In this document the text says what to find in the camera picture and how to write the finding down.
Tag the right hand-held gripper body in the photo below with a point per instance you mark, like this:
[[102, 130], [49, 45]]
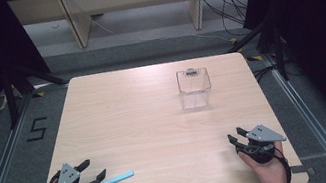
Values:
[[261, 135]]

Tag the light blue toothbrush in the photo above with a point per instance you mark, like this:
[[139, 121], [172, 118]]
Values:
[[117, 179]]

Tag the clear plastic container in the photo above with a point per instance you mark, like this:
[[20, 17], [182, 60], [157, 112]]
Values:
[[196, 97]]

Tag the person's right hand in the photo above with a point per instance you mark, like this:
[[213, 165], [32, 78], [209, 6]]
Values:
[[274, 175]]

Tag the grey tape strip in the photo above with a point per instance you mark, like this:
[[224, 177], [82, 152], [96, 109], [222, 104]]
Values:
[[303, 170]]

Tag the black tape floor mark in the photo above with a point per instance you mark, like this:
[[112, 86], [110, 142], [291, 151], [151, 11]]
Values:
[[36, 129]]

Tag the yellow tape piece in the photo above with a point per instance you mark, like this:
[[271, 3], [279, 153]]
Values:
[[255, 58], [38, 94], [233, 40]]

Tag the black metal stand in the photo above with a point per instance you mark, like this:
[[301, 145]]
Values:
[[10, 98], [279, 50]]

